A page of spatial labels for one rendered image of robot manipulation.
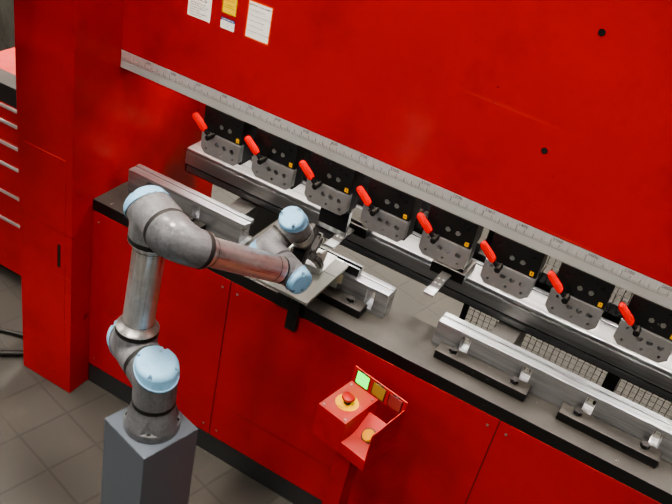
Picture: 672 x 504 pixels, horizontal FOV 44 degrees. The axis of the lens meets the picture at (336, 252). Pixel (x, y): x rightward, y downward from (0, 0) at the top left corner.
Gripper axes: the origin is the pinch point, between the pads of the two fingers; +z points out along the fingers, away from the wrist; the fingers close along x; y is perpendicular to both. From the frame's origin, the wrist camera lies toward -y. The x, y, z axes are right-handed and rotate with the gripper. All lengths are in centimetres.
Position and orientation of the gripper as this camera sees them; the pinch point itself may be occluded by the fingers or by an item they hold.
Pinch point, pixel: (310, 264)
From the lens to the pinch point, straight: 262.3
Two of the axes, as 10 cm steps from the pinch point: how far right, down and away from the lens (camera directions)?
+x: -8.8, -3.9, 2.8
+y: 4.6, -8.6, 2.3
